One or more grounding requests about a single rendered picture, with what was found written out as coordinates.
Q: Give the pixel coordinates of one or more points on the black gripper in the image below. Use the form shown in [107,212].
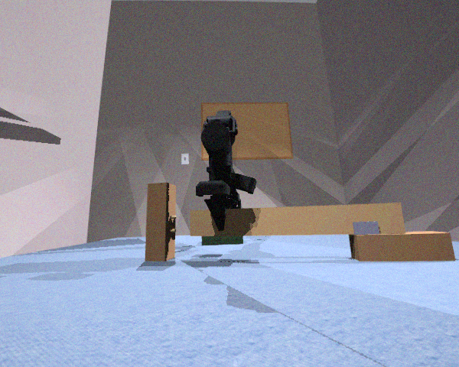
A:
[222,197]

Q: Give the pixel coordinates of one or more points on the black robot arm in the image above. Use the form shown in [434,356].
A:
[218,135]

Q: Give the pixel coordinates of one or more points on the long wooden bed rail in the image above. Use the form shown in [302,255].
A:
[299,220]

